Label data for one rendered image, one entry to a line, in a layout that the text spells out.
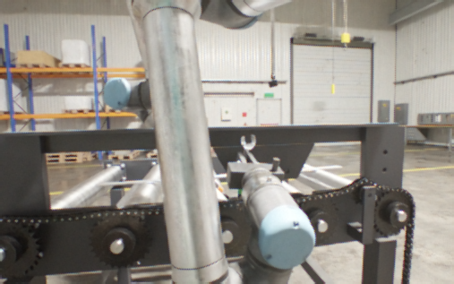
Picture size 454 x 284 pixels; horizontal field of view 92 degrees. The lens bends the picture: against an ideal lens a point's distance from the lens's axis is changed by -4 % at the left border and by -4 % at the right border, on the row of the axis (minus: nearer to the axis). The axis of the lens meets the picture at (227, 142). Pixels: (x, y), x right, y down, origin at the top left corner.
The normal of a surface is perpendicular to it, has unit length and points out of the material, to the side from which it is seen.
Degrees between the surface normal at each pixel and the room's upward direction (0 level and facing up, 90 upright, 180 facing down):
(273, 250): 99
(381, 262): 90
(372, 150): 90
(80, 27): 90
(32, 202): 90
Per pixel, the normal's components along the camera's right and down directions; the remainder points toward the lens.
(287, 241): 0.15, 0.25
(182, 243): -0.31, -0.02
